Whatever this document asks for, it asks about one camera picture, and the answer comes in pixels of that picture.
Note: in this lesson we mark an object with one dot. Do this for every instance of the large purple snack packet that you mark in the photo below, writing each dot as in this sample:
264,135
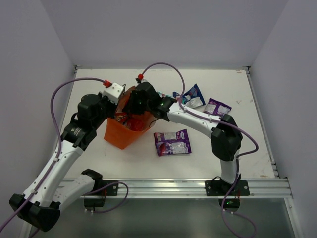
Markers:
172,143

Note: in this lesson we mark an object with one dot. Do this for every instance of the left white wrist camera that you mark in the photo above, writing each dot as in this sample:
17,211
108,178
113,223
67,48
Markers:
113,91

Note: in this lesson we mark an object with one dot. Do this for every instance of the orange paper bag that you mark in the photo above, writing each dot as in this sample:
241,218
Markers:
116,134

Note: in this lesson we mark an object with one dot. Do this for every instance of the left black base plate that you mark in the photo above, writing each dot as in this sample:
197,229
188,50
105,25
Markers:
110,190

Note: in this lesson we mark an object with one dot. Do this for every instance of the blue snack packet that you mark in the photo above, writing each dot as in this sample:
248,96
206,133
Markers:
193,98

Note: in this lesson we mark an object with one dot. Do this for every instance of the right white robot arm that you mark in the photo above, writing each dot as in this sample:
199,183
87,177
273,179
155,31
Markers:
223,133

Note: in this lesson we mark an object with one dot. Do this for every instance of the aluminium mounting rail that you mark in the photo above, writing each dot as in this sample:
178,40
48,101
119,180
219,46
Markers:
196,189

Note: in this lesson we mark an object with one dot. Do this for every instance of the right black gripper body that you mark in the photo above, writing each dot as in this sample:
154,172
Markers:
136,106

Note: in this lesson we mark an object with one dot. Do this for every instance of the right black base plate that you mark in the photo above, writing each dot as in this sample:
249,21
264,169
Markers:
218,187

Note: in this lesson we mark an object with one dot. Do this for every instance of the small purple snack packet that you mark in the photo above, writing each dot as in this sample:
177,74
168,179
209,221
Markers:
216,108

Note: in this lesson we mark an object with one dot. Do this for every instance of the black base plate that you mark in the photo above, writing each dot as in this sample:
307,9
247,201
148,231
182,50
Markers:
218,187
110,190

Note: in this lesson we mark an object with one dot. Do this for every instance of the teal snack packet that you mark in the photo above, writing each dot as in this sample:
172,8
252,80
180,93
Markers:
162,95

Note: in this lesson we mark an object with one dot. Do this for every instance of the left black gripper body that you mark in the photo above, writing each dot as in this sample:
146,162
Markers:
112,109

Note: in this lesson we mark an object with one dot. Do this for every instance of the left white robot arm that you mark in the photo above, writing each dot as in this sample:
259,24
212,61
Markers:
42,202

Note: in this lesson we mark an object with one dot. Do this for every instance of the red snack packet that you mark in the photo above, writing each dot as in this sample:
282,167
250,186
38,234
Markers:
133,122

